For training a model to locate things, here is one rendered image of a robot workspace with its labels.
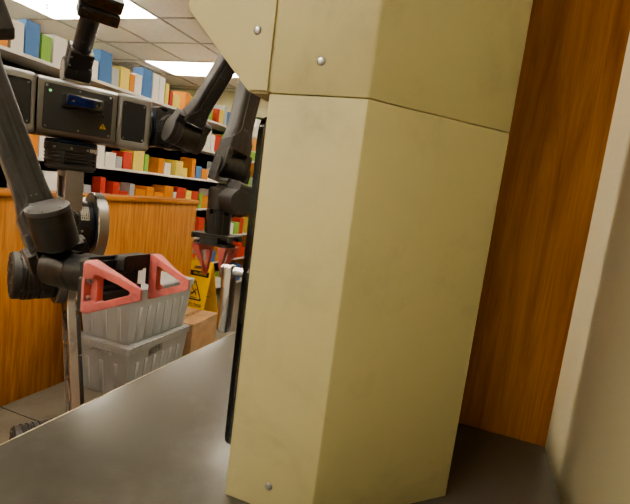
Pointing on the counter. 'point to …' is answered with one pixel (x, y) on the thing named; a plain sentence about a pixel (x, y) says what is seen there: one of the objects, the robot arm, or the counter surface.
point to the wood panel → (544, 213)
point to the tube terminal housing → (371, 245)
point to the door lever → (227, 296)
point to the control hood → (243, 37)
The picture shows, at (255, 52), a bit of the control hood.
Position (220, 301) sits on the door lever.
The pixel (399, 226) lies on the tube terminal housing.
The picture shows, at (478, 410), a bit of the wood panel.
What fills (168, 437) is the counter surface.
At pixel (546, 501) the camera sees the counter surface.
